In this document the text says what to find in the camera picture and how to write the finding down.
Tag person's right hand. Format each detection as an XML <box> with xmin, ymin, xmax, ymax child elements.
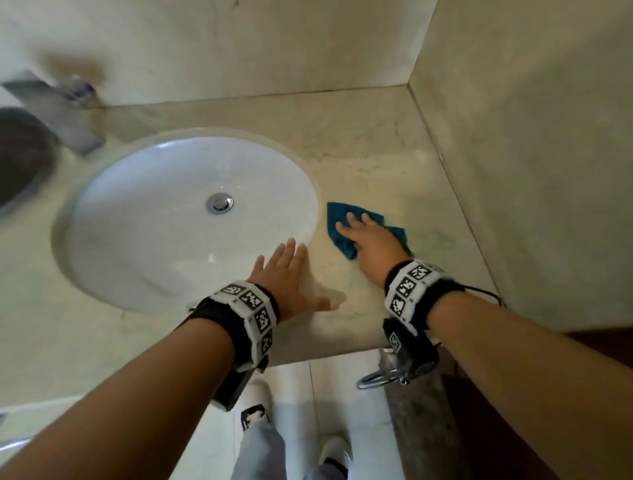
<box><xmin>335</xmin><ymin>211</ymin><xmax>411</xmax><ymax>290</ymax></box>

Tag person's left hand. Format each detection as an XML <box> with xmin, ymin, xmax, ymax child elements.
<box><xmin>247</xmin><ymin>238</ymin><xmax>340</xmax><ymax>323</ymax></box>

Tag teal cleaning cloth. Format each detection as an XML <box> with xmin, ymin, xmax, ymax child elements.
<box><xmin>326</xmin><ymin>201</ymin><xmax>414</xmax><ymax>262</ymax></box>

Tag person's left forearm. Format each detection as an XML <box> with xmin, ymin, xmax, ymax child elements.
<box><xmin>0</xmin><ymin>318</ymin><xmax>236</xmax><ymax>480</ymax></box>

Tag person's right forearm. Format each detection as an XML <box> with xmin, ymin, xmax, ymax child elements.
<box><xmin>427</xmin><ymin>291</ymin><xmax>633</xmax><ymax>480</ymax></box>

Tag chrome sink drain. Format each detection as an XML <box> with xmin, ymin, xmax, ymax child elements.
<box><xmin>206</xmin><ymin>193</ymin><xmax>235</xmax><ymax>216</ymax></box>

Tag person's left shoe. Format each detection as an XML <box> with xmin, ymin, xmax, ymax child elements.
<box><xmin>241</xmin><ymin>378</ymin><xmax>273</xmax><ymax>432</ymax></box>

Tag person's shoe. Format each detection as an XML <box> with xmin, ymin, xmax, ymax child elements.
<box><xmin>241</xmin><ymin>378</ymin><xmax>273</xmax><ymax>432</ymax></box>
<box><xmin>318</xmin><ymin>435</ymin><xmax>353</xmax><ymax>468</ymax></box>

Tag white ceramic sink basin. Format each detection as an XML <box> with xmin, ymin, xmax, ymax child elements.
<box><xmin>51</xmin><ymin>128</ymin><xmax>320</xmax><ymax>315</ymax></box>

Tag person's right shoe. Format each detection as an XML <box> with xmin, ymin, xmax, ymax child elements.
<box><xmin>318</xmin><ymin>435</ymin><xmax>353</xmax><ymax>468</ymax></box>

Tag person's grey trousers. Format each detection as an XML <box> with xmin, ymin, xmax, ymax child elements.
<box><xmin>231</xmin><ymin>420</ymin><xmax>347</xmax><ymax>480</ymax></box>

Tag left marker wristband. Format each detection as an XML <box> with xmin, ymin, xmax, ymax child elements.
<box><xmin>180</xmin><ymin>280</ymin><xmax>280</xmax><ymax>375</ymax></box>

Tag marker wristband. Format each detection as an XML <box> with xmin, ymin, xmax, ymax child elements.
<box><xmin>384</xmin><ymin>259</ymin><xmax>466</xmax><ymax>340</ymax></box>
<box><xmin>180</xmin><ymin>280</ymin><xmax>280</xmax><ymax>375</ymax></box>

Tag right marker wristband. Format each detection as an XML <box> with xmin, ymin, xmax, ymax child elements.
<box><xmin>384</xmin><ymin>259</ymin><xmax>466</xmax><ymax>340</ymax></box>

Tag grey stone door jamb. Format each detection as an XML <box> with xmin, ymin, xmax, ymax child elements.
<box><xmin>378</xmin><ymin>345</ymin><xmax>471</xmax><ymax>480</ymax></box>

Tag chrome faucet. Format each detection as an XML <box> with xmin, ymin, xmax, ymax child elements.
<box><xmin>0</xmin><ymin>69</ymin><xmax>105</xmax><ymax>157</ymax></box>

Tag round dark brown tray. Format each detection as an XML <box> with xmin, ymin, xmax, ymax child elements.
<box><xmin>0</xmin><ymin>106</ymin><xmax>60</xmax><ymax>218</ymax></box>

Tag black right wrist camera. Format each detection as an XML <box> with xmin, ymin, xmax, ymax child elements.
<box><xmin>382</xmin><ymin>318</ymin><xmax>440</xmax><ymax>379</ymax></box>

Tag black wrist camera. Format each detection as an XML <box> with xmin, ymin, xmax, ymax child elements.
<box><xmin>382</xmin><ymin>318</ymin><xmax>440</xmax><ymax>379</ymax></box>
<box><xmin>210</xmin><ymin>355</ymin><xmax>270</xmax><ymax>412</ymax></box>

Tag black cable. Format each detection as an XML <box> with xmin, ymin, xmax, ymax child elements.
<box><xmin>462</xmin><ymin>284</ymin><xmax>503</xmax><ymax>307</ymax></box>

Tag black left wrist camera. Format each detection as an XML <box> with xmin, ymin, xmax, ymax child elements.
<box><xmin>210</xmin><ymin>355</ymin><xmax>270</xmax><ymax>412</ymax></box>

